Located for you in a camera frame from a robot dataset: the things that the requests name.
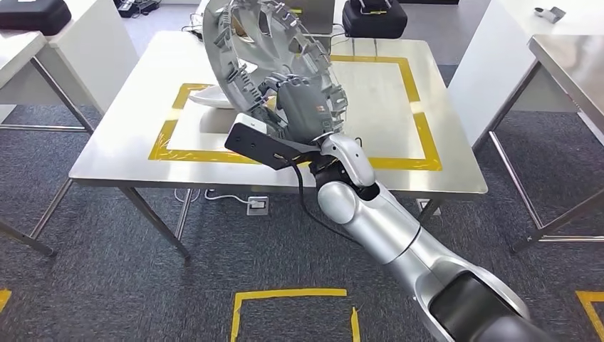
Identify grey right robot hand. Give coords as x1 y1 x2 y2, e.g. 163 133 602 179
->
264 78 338 145

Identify silver plastic wheel hubcap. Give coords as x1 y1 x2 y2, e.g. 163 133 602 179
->
202 0 349 143

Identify white plastic car part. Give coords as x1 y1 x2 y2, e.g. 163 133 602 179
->
188 83 239 111

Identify steel workbench table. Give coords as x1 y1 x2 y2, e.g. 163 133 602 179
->
68 30 489 261

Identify dark grey box device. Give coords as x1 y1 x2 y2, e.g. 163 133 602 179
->
281 0 337 38

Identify white floor socket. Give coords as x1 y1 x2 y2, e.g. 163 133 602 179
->
416 198 443 217
246 195 271 217

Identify black carry case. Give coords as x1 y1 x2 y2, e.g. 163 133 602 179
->
341 0 409 40
0 0 73 37

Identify white cabinet table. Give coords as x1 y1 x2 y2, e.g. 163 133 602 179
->
447 0 604 148

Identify small grey device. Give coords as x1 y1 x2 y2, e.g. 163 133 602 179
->
533 6 567 24

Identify pale wrist camera on bracket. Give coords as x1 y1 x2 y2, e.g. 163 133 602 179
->
224 113 322 171

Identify black camera cable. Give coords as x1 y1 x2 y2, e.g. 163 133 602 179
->
283 137 365 247

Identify white cable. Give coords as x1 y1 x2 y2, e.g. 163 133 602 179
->
173 187 258 207

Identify black gadgets with cables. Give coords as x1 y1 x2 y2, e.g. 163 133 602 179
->
114 0 162 19

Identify steel frame table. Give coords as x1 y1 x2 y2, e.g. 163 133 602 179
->
486 33 604 256

